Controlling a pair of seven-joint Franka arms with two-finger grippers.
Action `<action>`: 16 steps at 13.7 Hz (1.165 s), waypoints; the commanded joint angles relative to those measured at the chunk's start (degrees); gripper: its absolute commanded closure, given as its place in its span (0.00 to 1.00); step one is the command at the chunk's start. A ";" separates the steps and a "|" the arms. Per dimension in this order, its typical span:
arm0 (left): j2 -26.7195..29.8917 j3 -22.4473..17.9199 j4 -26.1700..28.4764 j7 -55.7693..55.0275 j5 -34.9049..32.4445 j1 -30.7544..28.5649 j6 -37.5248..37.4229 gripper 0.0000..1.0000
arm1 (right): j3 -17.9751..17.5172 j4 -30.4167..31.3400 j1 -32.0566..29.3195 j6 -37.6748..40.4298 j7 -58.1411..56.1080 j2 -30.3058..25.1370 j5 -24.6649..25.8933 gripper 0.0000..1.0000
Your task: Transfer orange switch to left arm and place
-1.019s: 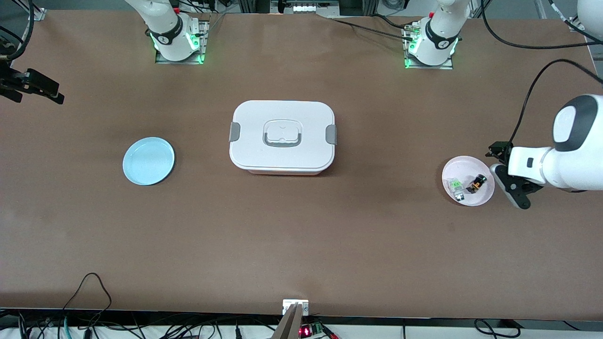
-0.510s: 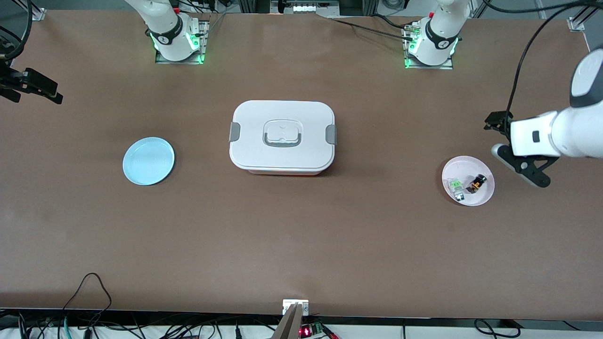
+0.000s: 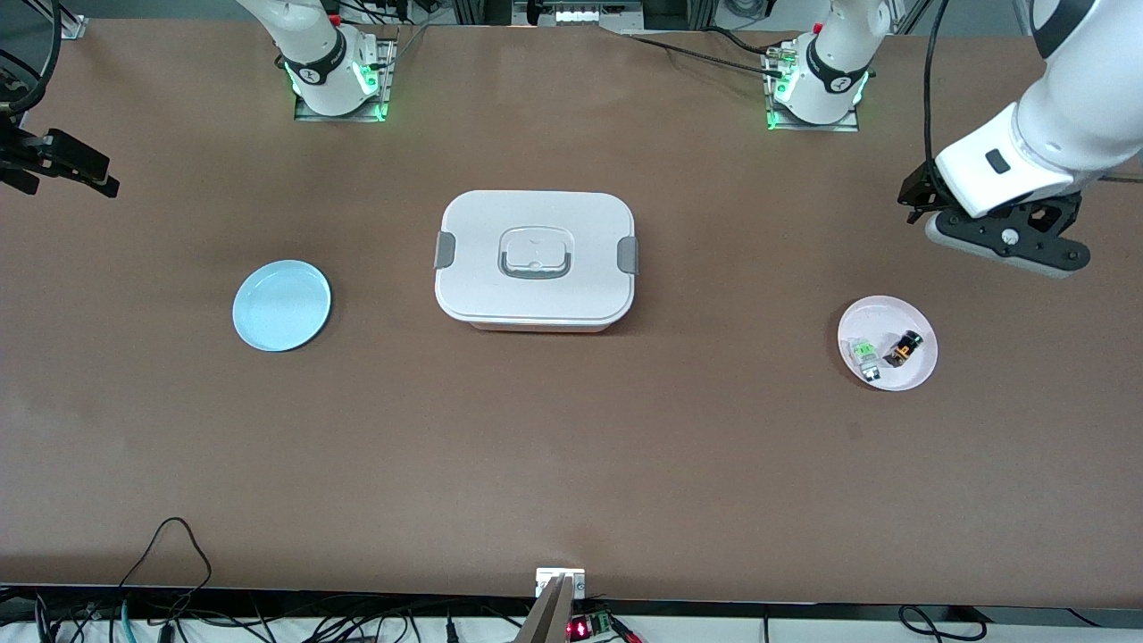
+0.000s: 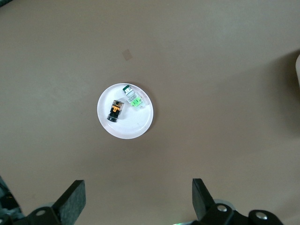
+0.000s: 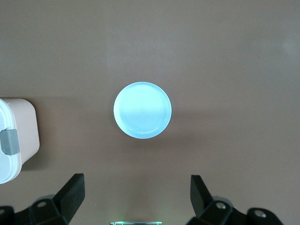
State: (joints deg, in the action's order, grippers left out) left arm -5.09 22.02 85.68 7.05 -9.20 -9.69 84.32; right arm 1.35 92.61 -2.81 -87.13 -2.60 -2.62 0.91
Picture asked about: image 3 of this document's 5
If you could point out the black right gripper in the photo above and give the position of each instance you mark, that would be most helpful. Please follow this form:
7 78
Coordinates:
20 154

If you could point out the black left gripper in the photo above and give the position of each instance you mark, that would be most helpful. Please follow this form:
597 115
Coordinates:
919 193

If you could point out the orange push-button switch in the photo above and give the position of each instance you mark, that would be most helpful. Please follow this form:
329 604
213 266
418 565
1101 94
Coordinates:
902 350

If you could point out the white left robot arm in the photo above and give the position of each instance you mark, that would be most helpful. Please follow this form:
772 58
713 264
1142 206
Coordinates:
1054 134

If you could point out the pink round plate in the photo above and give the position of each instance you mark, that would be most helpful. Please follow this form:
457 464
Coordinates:
880 313

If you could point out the light blue round plate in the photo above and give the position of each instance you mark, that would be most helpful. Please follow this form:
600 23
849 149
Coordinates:
281 305

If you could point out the circuit board red light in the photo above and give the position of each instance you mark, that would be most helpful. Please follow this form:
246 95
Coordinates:
589 627

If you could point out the metal corner bracket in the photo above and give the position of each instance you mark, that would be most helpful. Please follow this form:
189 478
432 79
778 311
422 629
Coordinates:
71 27

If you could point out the green push-button switch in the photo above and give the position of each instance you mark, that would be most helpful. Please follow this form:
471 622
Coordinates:
864 357

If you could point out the aluminium frame rail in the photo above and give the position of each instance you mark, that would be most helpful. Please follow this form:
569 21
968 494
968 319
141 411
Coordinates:
580 13

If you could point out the white post bracket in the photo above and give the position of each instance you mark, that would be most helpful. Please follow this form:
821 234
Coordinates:
546 579

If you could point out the aluminium profile post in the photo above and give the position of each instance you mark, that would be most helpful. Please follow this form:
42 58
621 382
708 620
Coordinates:
546 616

